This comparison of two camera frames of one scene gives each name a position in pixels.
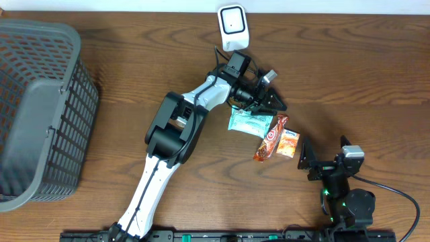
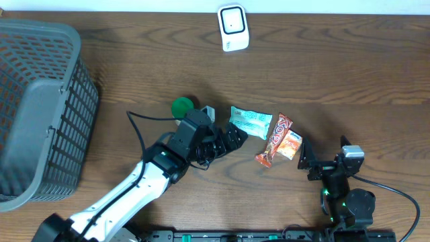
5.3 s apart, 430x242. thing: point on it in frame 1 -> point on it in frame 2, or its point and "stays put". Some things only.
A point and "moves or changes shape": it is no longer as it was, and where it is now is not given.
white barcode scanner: (234, 27) stays put
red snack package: (271, 138) moves or changes shape
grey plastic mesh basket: (49, 101) stays put
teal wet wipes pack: (243, 121) stays put
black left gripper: (270, 102) -> (236, 140)
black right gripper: (323, 167) stays put
